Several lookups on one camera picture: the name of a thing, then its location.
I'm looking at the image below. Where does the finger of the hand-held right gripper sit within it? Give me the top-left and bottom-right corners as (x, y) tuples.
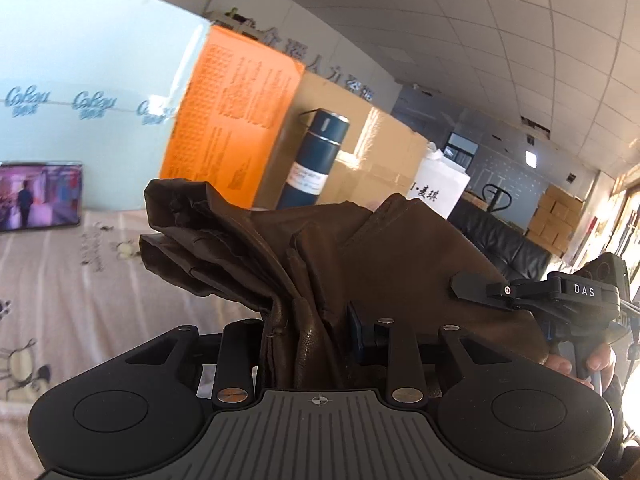
(449, 272), (532, 312)

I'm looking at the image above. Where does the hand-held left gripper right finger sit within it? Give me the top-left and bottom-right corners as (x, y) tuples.
(347, 301), (517, 406)

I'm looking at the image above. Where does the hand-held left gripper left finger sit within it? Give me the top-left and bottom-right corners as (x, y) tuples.
(124, 321), (262, 409)

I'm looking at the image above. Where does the brown leather garment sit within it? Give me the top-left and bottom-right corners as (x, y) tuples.
(139, 177), (551, 391)

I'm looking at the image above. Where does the person's right hand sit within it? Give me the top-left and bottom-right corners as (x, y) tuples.
(544, 345), (623, 396)

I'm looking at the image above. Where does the black leather sofa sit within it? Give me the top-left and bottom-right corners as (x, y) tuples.
(446, 195), (553, 281)

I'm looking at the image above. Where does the stack of cardboard boxes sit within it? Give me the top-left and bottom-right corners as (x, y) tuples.
(525, 183), (585, 257)

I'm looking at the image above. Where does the sunlit window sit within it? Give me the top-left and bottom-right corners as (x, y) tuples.
(575, 170), (640, 286)

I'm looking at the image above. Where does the white paper bag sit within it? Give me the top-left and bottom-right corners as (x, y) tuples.
(407, 142), (472, 221)

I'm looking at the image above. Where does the printed bed sheet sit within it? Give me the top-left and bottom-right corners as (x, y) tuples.
(0, 207), (266, 480)

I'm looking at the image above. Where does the brown cardboard box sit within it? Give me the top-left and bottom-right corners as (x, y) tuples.
(252, 71), (431, 216)

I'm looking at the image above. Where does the dark blue vacuum bottle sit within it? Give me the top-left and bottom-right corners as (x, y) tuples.
(276, 108), (351, 209)

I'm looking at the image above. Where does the orange cardboard box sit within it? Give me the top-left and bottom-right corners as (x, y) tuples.
(159, 25), (306, 210)

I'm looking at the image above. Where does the smartphone with lit screen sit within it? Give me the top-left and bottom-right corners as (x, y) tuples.
(0, 161), (83, 232)

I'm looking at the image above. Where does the light blue cardboard box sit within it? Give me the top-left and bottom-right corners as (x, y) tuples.
(0, 0), (211, 211)

